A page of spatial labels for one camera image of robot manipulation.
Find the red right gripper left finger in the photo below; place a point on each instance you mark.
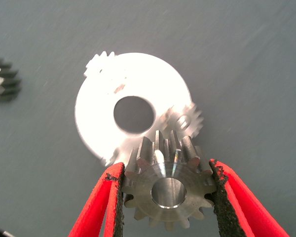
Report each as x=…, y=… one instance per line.
x=101, y=202

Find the large steel gear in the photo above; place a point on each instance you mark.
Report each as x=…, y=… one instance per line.
x=7, y=84

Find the round metal plate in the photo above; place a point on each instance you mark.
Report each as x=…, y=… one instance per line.
x=96, y=111

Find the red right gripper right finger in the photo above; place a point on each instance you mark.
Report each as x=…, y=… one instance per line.
x=239, y=205

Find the small steel gear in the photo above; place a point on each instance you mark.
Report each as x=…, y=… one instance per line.
x=143, y=187
x=187, y=121
x=98, y=65

